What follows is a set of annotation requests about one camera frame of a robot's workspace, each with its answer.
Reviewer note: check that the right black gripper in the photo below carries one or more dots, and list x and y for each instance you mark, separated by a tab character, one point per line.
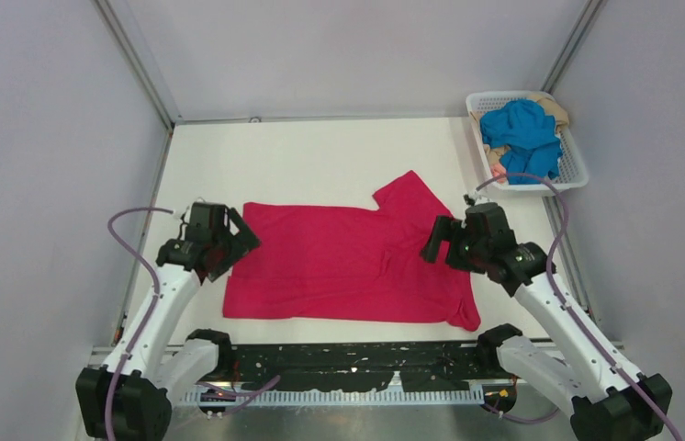
449	230

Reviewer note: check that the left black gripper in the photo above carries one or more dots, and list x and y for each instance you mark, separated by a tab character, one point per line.
242	239

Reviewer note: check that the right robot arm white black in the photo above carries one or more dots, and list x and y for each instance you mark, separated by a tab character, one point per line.
604	395

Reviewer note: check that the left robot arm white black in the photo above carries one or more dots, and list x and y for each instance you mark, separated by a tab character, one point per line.
132	394

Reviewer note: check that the salmon pink t shirt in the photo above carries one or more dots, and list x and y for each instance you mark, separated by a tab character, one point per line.
499	172

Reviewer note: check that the beige t shirt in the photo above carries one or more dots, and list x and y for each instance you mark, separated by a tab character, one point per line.
551	108

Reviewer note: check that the blue t shirt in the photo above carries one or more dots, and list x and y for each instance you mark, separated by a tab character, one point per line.
530	134

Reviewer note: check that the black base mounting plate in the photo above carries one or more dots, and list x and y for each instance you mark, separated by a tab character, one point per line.
357	367

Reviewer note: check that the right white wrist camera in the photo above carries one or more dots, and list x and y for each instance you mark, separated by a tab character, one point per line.
476	198

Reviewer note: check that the white slotted cable duct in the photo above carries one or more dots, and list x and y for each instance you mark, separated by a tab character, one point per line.
388	397

